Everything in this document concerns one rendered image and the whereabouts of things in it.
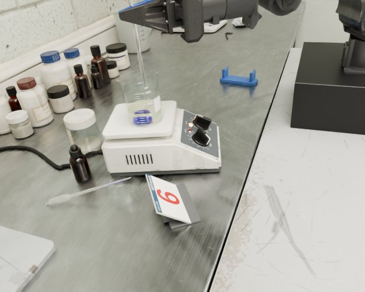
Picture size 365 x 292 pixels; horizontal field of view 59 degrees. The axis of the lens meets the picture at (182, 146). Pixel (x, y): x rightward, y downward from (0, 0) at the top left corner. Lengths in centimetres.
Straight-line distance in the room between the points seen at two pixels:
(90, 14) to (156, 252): 99
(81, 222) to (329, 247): 35
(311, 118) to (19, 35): 79
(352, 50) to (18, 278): 66
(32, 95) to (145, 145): 36
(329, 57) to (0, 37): 80
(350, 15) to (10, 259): 65
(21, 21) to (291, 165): 81
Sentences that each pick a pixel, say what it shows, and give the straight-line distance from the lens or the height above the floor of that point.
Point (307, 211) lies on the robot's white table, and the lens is 52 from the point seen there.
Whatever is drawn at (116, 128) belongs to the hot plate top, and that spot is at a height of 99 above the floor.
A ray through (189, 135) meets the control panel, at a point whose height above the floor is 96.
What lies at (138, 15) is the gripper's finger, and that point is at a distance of 51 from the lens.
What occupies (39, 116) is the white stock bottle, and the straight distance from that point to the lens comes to 84.
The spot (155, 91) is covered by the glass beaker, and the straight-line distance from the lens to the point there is 53.
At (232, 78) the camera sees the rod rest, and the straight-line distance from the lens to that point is 92.
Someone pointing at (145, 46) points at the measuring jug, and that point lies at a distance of 127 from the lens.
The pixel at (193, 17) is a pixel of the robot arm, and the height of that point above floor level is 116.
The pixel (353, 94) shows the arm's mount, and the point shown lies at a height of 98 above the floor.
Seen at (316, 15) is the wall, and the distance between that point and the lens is 199.
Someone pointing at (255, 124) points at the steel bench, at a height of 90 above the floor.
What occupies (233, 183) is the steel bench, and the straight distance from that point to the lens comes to 55.
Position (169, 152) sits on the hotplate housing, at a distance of 54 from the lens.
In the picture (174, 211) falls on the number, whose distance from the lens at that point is 48.
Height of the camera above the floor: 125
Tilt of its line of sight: 33 degrees down
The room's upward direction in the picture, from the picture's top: 6 degrees counter-clockwise
